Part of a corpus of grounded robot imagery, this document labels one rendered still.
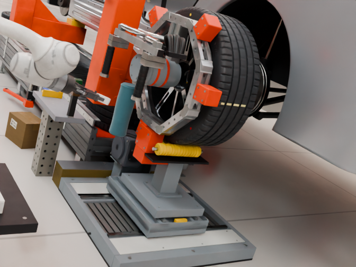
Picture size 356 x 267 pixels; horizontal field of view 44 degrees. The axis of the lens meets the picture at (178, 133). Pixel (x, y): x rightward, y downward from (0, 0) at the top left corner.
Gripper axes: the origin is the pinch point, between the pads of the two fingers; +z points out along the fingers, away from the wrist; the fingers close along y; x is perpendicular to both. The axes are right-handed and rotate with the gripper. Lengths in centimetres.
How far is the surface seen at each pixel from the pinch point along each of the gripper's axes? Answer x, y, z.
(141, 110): -0.6, 13.7, 32.6
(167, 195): 33, -6, 58
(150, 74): -18.8, -1.6, 15.3
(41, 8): -23, 242, 60
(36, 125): 46, 104, 33
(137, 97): -8.1, -12.9, 6.2
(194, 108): -14.9, -22.7, 29.1
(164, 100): -10.2, 10.4, 40.5
